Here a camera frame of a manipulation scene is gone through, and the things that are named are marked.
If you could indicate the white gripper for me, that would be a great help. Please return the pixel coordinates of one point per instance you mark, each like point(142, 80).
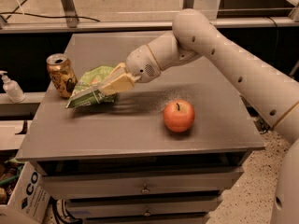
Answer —
point(141, 63)

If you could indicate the green jalapeno chip bag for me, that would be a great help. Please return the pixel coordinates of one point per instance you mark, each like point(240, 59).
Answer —
point(85, 92)

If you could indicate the orange soda can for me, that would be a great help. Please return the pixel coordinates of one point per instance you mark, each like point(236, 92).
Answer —
point(61, 74)

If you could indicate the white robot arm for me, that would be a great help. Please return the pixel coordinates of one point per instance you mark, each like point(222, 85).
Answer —
point(271, 93)

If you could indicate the red apple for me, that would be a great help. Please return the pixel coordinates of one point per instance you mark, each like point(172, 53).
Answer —
point(179, 116)

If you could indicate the grey drawer cabinet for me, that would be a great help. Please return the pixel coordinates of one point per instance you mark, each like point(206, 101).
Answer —
point(97, 158)

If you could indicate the white pump bottle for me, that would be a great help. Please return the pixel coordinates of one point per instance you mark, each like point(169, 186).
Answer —
point(12, 88)

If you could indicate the upper drawer knob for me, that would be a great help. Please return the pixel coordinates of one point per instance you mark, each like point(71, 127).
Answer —
point(145, 189)

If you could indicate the drawer knob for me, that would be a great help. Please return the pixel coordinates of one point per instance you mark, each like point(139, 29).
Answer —
point(147, 213)
point(145, 189)

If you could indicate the lower drawer knob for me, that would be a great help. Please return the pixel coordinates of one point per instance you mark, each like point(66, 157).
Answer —
point(147, 213)

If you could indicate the white cardboard box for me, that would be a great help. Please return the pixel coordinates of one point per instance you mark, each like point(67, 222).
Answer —
point(28, 201)

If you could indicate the left metal bracket post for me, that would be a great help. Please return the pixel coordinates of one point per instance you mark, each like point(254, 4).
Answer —
point(70, 13)

